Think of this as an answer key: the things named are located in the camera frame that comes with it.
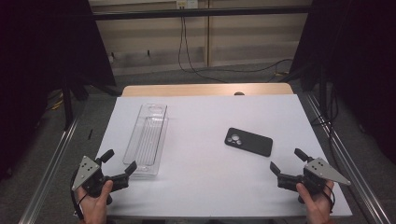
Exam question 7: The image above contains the black hanging cable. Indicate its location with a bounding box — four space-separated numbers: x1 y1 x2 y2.
177 16 232 84

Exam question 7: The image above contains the metal floor rail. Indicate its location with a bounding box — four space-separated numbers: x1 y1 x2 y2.
18 114 81 224
304 92 394 224

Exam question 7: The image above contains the black floor cable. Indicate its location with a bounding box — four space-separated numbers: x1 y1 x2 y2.
199 58 294 75

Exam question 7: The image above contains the white wall outlet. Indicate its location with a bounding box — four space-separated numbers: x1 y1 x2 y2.
176 0 200 10

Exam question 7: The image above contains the black curtain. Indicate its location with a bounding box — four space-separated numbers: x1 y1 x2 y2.
0 0 117 182
289 0 396 166

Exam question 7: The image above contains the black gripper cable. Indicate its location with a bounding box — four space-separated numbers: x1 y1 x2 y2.
70 172 86 220
321 186 336 214

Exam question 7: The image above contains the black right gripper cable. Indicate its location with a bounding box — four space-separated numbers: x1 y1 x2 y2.
321 186 336 214

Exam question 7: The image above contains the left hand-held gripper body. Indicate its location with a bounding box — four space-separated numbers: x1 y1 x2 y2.
71 155 130 205

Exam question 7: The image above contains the black stand leg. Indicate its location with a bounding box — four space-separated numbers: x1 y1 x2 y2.
60 74 75 131

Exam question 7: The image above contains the black horizontal bar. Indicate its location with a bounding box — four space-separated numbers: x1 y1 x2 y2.
89 5 313 21

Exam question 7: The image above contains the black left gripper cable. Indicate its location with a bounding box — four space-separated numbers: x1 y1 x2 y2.
70 172 86 220

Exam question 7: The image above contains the clear plastic packaging tray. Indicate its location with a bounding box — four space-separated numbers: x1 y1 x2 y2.
121 103 170 177

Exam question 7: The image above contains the person's right hand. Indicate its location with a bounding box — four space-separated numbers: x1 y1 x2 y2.
295 179 336 224

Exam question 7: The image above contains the white table mat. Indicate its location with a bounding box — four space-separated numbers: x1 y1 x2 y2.
95 93 354 218

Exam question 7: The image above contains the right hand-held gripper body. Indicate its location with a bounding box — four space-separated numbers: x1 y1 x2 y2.
276 157 352 204

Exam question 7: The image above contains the person's left hand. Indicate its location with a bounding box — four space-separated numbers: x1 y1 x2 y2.
76 179 115 224

